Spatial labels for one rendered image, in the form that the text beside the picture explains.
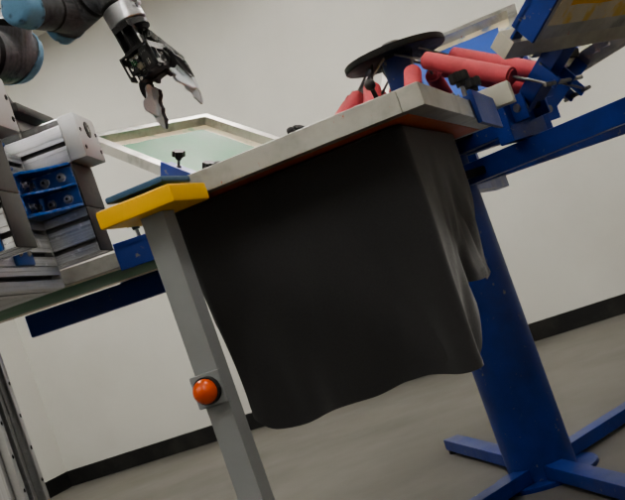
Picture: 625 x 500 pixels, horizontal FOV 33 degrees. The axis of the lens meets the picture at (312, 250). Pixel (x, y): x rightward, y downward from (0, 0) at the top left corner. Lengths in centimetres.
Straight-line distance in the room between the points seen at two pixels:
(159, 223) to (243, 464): 38
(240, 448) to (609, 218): 493
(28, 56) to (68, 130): 29
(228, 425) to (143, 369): 569
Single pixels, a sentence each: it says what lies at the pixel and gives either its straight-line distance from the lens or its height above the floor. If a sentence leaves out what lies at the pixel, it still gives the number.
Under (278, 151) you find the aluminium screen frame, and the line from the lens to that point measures 172.
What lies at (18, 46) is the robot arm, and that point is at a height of 142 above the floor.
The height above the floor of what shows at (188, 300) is 79.
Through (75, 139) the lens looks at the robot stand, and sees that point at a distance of 207.
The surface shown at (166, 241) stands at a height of 88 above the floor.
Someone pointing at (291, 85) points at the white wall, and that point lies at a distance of 673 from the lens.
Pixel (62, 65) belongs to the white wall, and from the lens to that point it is 745.
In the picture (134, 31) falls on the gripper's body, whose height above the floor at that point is 133.
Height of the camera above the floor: 74
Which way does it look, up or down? 2 degrees up
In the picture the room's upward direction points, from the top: 20 degrees counter-clockwise
